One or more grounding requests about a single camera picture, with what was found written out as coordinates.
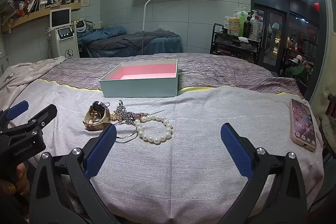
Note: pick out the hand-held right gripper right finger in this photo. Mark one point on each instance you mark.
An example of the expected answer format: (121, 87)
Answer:
(236, 153)

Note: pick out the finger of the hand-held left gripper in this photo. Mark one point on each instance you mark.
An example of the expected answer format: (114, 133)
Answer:
(17, 109)
(42, 116)

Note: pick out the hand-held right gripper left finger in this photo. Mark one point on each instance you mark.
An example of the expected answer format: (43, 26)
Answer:
(101, 153)

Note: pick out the light blue box pink lining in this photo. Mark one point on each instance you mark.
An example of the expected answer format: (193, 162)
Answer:
(139, 87)

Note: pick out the person's left hand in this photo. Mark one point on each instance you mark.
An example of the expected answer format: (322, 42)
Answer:
(22, 182)

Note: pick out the beige deer print cloth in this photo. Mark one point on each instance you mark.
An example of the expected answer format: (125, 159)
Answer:
(21, 74)

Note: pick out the grey pink bed sheet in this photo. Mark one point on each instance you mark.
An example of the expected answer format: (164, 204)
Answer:
(183, 161)

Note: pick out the white beauty machine with screen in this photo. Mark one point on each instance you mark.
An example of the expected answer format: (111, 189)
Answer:
(65, 48)

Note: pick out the smartphone in pink case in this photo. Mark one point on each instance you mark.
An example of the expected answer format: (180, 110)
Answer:
(303, 124)

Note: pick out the purple striped bedspread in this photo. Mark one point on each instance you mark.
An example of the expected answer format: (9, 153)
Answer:
(223, 69)

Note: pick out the white blue machine handpiece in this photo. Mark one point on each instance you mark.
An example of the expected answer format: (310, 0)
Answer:
(82, 27)

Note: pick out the green potted plant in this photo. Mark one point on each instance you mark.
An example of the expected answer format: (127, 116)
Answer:
(299, 71)

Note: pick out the black trolley cart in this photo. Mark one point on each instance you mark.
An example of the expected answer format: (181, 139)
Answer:
(236, 49)

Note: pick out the blue duvet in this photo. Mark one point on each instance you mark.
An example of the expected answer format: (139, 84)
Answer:
(105, 33)

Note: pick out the pink round ornament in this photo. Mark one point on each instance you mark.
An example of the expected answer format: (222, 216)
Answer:
(299, 58)

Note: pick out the white cloth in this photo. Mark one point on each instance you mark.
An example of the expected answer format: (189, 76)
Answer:
(243, 39)

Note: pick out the glass door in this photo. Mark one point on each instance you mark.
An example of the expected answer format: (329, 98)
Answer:
(273, 37)

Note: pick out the massage bed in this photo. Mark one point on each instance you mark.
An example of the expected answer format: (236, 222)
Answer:
(157, 44)

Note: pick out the clear plastic bottle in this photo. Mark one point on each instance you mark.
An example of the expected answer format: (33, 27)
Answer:
(256, 29)

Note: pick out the dark brown bottle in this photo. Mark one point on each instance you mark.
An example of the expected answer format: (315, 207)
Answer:
(247, 28)

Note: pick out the grey blanket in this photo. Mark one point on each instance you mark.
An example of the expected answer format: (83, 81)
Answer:
(152, 36)

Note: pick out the green pump bottle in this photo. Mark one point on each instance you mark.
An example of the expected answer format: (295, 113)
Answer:
(242, 24)

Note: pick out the white floor lamp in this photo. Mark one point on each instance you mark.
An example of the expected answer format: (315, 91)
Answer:
(145, 16)

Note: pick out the red hanging ornament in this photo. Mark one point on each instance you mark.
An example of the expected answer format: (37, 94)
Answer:
(317, 6)

